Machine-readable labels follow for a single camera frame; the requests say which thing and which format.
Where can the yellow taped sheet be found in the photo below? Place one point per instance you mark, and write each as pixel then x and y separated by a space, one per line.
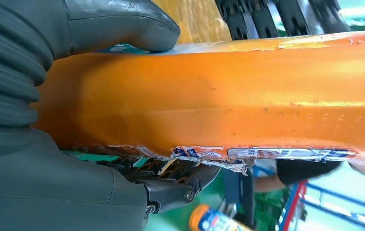
pixel 195 19

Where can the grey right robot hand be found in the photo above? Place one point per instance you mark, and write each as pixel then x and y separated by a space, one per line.
pixel 42 191

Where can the blue metal rack frame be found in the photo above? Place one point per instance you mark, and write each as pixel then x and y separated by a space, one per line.
pixel 345 197

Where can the seated person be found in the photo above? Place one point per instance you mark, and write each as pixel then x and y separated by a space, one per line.
pixel 307 170

